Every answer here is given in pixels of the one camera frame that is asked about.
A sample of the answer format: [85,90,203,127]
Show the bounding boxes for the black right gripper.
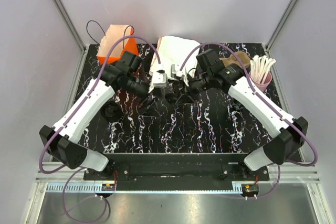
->
[175,71,213,106]

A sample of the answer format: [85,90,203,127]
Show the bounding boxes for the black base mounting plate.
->
[83,153,270,190]

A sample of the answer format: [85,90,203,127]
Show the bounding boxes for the black printed paper cup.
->
[165,90,184,105]

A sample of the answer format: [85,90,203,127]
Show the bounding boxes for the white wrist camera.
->
[151,63,167,88]
[170,64,189,87]

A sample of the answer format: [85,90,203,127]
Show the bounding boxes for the white wooden stir sticks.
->
[250,55,276,83]

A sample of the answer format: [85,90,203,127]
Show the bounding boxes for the orange paper bag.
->
[86,20,140,65]

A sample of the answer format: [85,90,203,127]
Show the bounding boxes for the pink cup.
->
[249,72,272,92]

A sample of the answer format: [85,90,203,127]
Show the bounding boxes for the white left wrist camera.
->
[151,63,167,88]

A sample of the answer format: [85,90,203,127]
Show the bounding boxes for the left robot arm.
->
[39,51,167,180]

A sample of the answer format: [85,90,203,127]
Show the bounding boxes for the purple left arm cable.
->
[38,35,162,222]

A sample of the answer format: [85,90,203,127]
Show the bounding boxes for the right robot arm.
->
[171,49,308,180]

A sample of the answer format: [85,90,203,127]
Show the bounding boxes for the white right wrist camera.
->
[170,64,189,87]

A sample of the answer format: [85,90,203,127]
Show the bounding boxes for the white folded towel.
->
[149,36,200,80]

